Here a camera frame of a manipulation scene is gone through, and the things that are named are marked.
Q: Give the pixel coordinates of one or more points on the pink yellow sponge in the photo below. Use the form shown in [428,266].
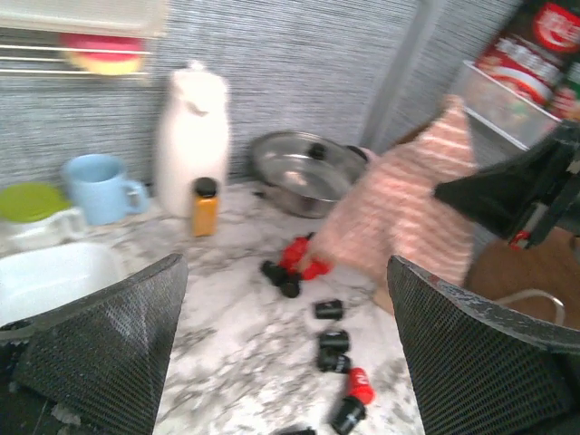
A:
[102,54]

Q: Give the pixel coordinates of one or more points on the pink striped cloth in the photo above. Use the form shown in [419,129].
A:
[391,211]

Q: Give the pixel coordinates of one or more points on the orange spice bottle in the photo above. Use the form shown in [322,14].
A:
[205,202]

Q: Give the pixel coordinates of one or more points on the blue mug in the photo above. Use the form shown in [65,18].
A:
[98,184]

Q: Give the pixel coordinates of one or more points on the steel pot with glass lid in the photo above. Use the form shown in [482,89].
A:
[304,174]

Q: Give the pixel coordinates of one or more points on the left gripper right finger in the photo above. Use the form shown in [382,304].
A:
[478,367]

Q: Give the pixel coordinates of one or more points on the red coffee capsule cluster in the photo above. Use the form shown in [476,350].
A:
[293,260]

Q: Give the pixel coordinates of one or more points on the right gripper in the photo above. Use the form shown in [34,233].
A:
[523,198]

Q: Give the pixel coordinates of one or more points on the white thermos jug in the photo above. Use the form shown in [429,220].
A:
[193,137]

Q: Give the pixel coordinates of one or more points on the white rectangular storage basket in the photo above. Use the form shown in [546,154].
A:
[38,281]

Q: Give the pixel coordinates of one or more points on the green lidded white cup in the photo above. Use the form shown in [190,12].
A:
[37,215]

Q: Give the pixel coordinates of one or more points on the round wooden board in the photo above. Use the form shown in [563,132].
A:
[542,282]

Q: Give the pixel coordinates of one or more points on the red seasoning packet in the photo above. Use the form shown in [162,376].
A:
[533,51]

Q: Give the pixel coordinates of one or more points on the white mesh basket right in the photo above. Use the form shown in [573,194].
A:
[508,114]

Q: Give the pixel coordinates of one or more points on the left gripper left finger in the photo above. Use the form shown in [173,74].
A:
[104,356]

